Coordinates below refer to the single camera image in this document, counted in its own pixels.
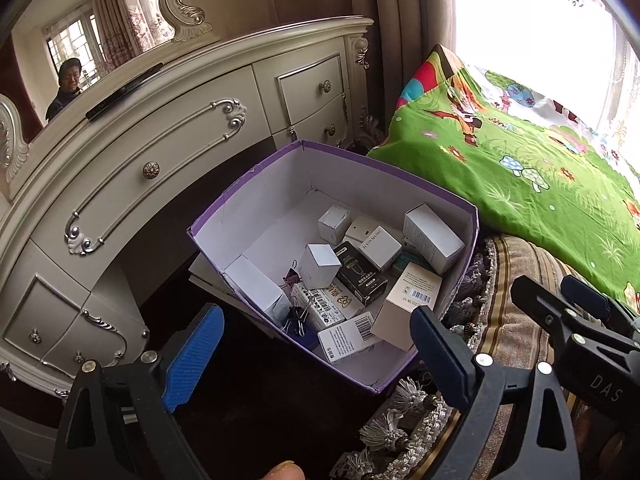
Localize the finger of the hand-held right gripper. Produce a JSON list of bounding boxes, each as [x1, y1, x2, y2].
[[510, 274, 593, 348], [559, 275, 633, 326]]

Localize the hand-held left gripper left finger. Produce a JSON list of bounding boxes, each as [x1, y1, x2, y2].
[[52, 303, 226, 480]]

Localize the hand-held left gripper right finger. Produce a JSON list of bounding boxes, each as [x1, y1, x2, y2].
[[409, 305, 592, 480]]

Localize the large cream cardboard box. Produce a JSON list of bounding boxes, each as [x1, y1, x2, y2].
[[370, 261, 444, 352]]

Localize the tall white cardboard box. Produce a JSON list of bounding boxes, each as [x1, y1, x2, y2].
[[224, 255, 293, 326]]

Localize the white box with barcode label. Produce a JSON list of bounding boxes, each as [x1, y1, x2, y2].
[[317, 311, 384, 364]]

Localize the black cardboard box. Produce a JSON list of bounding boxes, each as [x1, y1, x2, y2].
[[334, 241, 389, 307]]

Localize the black binder clip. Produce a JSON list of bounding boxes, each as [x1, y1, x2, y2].
[[280, 305, 314, 336]]

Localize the white box with grey print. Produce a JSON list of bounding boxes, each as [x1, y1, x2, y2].
[[290, 282, 362, 332]]

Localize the small white cardboard box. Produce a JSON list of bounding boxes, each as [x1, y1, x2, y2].
[[305, 243, 343, 285], [317, 206, 351, 246]]

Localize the purple cardboard storage box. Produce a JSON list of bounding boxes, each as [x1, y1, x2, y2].
[[186, 140, 480, 395]]

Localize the person's left hand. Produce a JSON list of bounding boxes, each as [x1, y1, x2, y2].
[[263, 460, 306, 480]]

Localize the striped towel blanket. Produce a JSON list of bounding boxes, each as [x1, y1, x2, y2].
[[442, 232, 640, 480]]

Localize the white flat cardboard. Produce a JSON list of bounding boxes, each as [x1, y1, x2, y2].
[[187, 252, 232, 297]]

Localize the green cartoon printed blanket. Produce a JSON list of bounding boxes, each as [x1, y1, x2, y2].
[[367, 44, 640, 317]]

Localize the cream ornate dresser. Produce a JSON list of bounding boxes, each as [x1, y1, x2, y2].
[[0, 16, 376, 401]]

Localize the black flat device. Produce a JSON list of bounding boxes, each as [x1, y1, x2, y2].
[[85, 62, 165, 120]]

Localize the white lace curtain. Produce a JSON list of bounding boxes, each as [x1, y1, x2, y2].
[[450, 0, 640, 171]]

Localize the beige curtain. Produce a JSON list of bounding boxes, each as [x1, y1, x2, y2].
[[367, 0, 457, 147]]

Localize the ornate framed mirror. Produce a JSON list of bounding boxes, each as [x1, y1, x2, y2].
[[0, 0, 221, 196]]

